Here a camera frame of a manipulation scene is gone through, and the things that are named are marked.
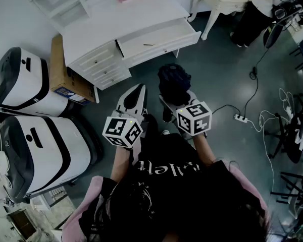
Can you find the person's black trousers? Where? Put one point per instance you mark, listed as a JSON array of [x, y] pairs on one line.
[[151, 126]]

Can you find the black swivel chair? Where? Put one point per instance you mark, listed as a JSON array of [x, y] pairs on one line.
[[274, 35]]

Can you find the black metal chair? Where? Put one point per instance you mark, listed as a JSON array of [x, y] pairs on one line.
[[293, 145]]

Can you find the small white side drawer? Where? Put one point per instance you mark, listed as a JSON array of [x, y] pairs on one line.
[[104, 72], [96, 59], [113, 79]]

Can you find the person's left forearm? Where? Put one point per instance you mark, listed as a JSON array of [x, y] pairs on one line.
[[122, 160]]

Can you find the person's white shoe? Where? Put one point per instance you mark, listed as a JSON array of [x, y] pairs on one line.
[[165, 132]]

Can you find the brown cardboard box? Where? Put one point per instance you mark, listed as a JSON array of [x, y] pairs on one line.
[[59, 69]]

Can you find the person's black and pink shirt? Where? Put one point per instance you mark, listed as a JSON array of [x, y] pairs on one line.
[[166, 180]]

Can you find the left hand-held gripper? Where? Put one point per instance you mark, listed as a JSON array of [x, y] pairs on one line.
[[122, 131]]

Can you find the black metal stool frame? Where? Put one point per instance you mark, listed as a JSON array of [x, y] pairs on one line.
[[290, 183]]

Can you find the person's right forearm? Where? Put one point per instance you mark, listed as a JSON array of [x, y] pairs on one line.
[[204, 150]]

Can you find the white power strip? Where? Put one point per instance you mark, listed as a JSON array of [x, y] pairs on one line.
[[240, 118]]

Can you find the white cart black frame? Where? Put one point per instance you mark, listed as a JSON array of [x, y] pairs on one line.
[[40, 200]]

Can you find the white and black machine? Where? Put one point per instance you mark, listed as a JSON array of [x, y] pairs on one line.
[[53, 147], [25, 84]]

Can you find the white desk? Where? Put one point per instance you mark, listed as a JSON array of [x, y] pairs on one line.
[[121, 19]]

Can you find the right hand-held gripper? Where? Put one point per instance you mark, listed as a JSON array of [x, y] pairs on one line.
[[194, 118]]

